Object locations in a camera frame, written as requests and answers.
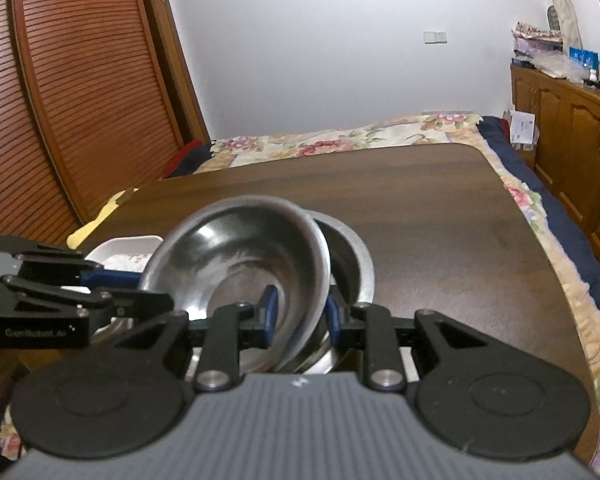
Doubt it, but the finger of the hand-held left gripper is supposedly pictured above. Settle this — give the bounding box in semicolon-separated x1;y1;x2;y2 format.
0;274;175;332
0;234;142;289

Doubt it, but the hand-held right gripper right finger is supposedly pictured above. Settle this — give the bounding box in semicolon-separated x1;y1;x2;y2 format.
326;286;507;393

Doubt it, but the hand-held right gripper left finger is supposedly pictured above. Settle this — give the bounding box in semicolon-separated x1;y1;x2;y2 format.
100;284;280;393

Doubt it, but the white floral square plate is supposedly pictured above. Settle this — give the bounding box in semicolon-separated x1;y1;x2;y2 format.
83;234;165;275

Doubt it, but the large stainless steel bowl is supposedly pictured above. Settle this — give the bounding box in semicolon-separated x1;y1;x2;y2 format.
92;209;377;377

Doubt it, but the small stainless steel bowl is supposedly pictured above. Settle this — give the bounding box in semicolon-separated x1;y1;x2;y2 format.
141;194;332;375

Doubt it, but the dark red navy cloth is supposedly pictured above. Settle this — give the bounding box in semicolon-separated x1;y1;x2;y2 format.
162;139;214;179

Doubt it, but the louvered wooden wardrobe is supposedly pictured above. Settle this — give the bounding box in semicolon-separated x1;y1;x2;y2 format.
0;0;214;247

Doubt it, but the floral bed blanket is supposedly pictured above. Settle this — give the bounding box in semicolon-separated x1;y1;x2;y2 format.
0;109;600;480

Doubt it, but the white paper bag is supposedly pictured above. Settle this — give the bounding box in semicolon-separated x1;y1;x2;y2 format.
507;109;539;152

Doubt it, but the wooden sideboard cabinet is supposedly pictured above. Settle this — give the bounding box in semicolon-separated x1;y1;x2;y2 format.
509;62;600;287

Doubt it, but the clear plastic bag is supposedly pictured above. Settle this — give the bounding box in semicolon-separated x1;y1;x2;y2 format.
529;54;576;82

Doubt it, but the pile of folded cloths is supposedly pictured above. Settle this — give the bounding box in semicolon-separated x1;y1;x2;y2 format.
510;20;566;62

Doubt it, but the blue box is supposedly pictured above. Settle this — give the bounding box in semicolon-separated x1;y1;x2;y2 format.
568;47;599;69

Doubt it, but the cream curtain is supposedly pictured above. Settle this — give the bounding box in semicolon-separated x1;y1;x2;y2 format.
537;0;584;54

